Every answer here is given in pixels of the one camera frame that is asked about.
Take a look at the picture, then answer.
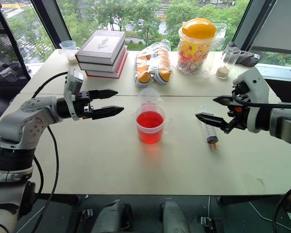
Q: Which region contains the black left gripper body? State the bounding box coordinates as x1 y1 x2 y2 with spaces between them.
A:
75 90 98 120

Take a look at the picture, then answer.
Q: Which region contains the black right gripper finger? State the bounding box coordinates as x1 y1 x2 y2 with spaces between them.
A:
194 112 230 133
212 95 234 106

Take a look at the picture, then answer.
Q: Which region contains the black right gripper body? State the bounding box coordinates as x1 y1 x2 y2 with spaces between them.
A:
224 82 250 134

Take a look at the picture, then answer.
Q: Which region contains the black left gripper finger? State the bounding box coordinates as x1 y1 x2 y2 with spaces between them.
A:
91 105 125 121
88 88 119 100

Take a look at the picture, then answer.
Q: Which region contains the clear syringe with orange tip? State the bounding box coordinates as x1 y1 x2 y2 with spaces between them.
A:
198 105 219 151

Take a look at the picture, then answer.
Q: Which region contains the small clear plastic cup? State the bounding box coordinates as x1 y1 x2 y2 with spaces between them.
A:
138 87 164 110

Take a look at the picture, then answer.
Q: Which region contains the cup with red liquid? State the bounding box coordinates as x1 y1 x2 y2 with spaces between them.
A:
135 105 173 146

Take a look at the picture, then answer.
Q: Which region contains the clear measuring cup with grains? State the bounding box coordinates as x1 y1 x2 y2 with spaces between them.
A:
59 40 80 64

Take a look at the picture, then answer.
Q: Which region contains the red cover book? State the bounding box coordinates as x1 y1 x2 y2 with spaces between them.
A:
84 50 129 80

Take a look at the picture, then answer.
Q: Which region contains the red-edged book with white pages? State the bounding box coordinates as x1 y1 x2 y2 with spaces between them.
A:
77 45 128 73

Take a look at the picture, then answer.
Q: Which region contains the tall glass with grains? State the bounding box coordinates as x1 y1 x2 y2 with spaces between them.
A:
215 47 242 80

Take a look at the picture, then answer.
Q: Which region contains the grey cloth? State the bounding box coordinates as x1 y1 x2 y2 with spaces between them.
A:
226 41 260 67

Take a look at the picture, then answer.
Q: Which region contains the grey hardcover book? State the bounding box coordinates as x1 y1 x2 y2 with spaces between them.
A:
74 30 126 66

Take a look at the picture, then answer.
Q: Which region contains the clear bag of snack packets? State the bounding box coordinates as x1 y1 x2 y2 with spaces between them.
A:
134 39 173 88

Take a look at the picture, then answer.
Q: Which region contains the yellow-lid candy jar in bag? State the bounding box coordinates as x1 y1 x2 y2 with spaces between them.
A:
177 17 227 76

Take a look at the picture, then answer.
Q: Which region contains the dark window pillar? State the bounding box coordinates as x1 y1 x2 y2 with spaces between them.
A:
30 0 73 50
232 0 277 51

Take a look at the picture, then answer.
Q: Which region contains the black table foot bar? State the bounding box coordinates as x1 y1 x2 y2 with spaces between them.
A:
33 193 81 207
217 195 283 206

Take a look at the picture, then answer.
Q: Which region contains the dark rounded robot leg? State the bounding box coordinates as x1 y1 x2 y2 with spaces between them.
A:
159 198 191 233
90 199 133 233

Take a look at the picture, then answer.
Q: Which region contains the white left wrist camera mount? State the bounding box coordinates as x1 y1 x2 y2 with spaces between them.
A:
63 68 84 121

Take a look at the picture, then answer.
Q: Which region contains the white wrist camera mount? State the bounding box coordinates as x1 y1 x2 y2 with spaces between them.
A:
63 68 84 121
232 67 273 134

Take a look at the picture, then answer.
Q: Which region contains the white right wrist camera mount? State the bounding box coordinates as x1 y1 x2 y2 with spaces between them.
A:
232 67 273 134

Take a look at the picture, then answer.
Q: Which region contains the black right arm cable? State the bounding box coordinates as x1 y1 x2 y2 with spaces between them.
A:
232 93 291 109

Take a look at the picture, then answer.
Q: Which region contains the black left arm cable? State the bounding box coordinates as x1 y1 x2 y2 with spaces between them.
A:
31 71 69 233

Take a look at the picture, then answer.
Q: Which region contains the black short arm cable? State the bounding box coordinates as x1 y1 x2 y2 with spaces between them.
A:
32 156 45 195

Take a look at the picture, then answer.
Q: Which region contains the black metal frame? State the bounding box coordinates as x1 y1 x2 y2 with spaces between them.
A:
0 1 32 81

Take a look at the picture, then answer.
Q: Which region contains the white floor cable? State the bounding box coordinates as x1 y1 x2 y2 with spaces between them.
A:
248 200 291 232

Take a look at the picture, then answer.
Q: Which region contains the black cable loop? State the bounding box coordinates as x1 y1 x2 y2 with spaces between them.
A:
273 182 291 230

